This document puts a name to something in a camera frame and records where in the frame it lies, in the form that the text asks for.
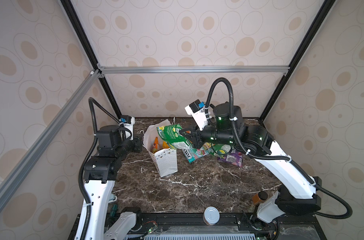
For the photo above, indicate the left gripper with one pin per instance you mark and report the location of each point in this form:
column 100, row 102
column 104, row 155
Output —
column 138, row 139

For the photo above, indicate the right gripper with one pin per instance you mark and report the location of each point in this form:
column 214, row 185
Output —
column 193, row 135

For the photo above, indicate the green snack packet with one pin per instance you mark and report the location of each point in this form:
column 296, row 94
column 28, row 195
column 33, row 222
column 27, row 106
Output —
column 221, row 150

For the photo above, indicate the pink fruit candy packet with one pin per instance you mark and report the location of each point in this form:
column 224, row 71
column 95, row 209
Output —
column 155, row 146

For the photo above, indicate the purple snack packet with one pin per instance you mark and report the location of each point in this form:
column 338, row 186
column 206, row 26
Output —
column 234, row 158

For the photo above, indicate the yellow snack bag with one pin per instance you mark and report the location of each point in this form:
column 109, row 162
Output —
column 165, row 145

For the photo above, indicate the white paper bag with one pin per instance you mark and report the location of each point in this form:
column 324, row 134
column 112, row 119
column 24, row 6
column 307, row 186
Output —
column 165, row 159

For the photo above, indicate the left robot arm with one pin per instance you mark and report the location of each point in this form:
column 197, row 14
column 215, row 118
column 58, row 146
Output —
column 98, row 172

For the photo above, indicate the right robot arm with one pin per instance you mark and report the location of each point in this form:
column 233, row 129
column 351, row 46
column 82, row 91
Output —
column 220, row 121

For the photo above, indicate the teal Fox's candy packet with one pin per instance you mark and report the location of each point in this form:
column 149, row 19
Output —
column 194, row 154

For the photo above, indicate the horizontal aluminium bar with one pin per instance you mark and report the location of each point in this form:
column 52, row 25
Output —
column 191, row 70

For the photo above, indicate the brown bottle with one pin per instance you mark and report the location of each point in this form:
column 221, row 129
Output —
column 260, row 197

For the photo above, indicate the white round cap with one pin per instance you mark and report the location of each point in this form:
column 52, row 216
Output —
column 211, row 216

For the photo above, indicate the diagonal aluminium bar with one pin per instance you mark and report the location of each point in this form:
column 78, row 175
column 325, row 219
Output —
column 23, row 168

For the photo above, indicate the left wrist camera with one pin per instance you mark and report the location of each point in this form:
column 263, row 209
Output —
column 127, row 122

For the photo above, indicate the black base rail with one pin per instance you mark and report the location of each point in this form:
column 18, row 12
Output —
column 191, row 226

